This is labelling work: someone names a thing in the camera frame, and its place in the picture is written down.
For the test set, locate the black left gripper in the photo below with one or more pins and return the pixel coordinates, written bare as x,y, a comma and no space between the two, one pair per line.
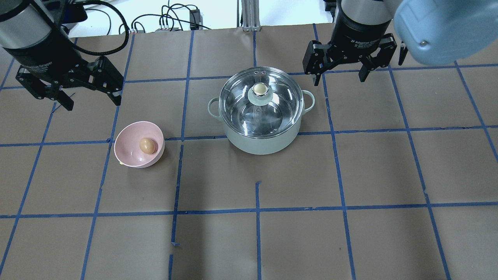
46,55

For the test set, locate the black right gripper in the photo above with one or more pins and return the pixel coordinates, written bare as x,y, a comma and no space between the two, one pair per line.
353,35

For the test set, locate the brown egg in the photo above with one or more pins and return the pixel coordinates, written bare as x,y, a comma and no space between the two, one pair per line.
148,146

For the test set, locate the glass pot lid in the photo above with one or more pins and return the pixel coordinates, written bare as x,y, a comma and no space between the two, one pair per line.
261,102

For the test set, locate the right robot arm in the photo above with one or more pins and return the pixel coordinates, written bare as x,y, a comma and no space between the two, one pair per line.
434,32

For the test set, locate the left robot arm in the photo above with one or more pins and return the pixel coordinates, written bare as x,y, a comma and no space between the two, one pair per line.
47,15

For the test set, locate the pale green electric pot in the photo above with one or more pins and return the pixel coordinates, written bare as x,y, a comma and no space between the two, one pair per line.
262,146

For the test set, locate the pink bowl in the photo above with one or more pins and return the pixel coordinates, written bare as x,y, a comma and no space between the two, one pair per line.
126,145

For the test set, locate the black power adapter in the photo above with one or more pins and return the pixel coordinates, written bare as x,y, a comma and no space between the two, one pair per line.
195,19

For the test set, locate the aluminium frame post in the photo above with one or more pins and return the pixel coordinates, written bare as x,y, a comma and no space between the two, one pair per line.
250,15

